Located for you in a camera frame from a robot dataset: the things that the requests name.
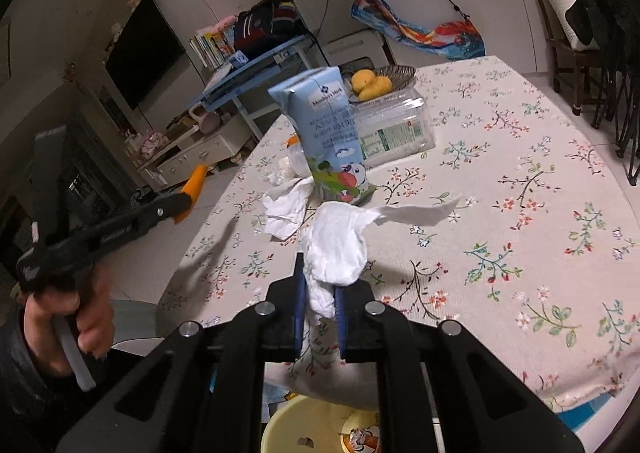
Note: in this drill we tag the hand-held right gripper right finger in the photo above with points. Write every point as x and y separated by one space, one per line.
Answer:
341 328

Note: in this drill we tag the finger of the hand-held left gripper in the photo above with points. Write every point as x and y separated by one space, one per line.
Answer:
150 223

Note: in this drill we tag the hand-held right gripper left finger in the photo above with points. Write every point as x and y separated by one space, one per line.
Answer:
300 318

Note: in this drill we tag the white tissue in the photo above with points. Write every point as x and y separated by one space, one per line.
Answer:
335 243
285 208

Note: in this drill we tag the yellow plastic basin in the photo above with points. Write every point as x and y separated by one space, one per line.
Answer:
290 425

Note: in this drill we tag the blue milk carton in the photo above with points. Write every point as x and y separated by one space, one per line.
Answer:
325 133

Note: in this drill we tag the clear plastic jar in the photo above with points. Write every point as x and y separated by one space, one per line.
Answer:
400 133

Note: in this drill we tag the person's left hand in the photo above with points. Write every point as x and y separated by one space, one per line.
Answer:
97 313

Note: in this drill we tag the dark glass cabinet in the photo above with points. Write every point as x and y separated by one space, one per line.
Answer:
95 168

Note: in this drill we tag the pink flower bouquet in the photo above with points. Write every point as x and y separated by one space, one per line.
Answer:
152 144

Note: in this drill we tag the white television cabinet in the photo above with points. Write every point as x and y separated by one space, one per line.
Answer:
200 153

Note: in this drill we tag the crumpled white tissue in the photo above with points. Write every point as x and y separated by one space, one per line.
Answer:
285 208

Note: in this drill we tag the orange printed cup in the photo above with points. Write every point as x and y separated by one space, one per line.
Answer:
360 440

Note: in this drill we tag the beige kettlebell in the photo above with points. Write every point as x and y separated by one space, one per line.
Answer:
207 122

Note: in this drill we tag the small bottle orange cap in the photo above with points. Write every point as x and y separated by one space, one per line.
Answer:
299 155

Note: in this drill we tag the black television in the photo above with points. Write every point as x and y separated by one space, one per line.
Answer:
145 53

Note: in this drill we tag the blue study desk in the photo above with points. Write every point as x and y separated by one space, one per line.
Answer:
250 68

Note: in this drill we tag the row of books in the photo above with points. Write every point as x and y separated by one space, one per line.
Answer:
210 48

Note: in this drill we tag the small blue box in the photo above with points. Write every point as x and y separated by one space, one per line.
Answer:
241 58

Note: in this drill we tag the pink cloth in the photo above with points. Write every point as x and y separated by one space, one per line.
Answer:
224 24

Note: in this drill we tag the dark striped backpack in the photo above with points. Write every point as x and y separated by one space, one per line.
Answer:
270 25

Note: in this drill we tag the yellow mango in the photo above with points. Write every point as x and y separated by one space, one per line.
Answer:
362 79
376 89

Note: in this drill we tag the glass fruit dish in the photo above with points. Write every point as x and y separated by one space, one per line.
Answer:
400 75

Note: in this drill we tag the white storage stool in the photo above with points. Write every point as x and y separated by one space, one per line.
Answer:
350 45

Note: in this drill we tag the colourful painted bag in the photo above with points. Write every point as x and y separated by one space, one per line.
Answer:
425 38

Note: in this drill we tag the wooden chair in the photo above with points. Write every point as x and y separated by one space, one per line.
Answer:
565 63

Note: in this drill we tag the black jacket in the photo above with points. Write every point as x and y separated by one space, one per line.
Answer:
610 18

